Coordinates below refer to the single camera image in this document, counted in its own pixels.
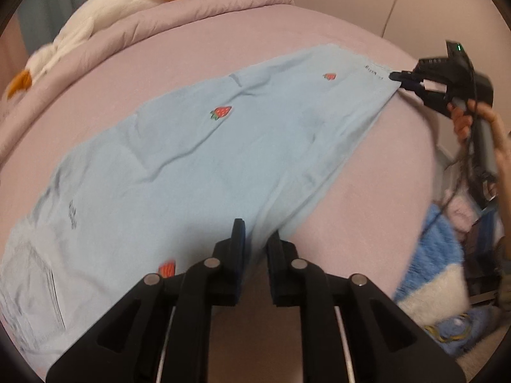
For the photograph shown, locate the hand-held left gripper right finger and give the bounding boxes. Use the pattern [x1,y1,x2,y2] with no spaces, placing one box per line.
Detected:
[267,231,466,383]

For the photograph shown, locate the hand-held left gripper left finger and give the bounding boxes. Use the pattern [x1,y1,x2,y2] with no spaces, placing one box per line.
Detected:
[46,219,246,383]

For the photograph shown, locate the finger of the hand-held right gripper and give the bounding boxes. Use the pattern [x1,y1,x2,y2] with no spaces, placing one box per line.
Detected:
[400,80,448,94]
[388,71,420,84]

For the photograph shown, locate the light blue strawberry pants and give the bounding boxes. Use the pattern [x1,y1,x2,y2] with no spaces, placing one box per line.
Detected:
[0,43,400,372]

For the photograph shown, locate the person's right hand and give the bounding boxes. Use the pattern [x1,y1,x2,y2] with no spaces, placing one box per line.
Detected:
[447,99,511,176]

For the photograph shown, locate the pink bed sheet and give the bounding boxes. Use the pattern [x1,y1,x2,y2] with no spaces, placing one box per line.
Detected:
[0,4,438,383]

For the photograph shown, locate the pink plush toy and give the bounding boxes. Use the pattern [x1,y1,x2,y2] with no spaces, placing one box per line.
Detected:
[442,189,482,233]

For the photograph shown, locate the blue and white fluffy blanket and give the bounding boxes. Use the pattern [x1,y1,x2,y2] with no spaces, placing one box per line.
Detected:
[393,203,469,328]

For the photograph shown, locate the pink quilt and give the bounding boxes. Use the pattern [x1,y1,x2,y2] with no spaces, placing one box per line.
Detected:
[0,0,296,164]

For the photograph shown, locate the white goose plush toy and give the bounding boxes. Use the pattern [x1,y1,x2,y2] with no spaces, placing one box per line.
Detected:
[7,0,226,100]

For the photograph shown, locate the white wall cable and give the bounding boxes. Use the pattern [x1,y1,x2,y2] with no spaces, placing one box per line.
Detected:
[379,0,414,38]

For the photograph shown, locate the dark gripper cable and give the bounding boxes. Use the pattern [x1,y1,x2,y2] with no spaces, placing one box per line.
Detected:
[417,100,498,244]

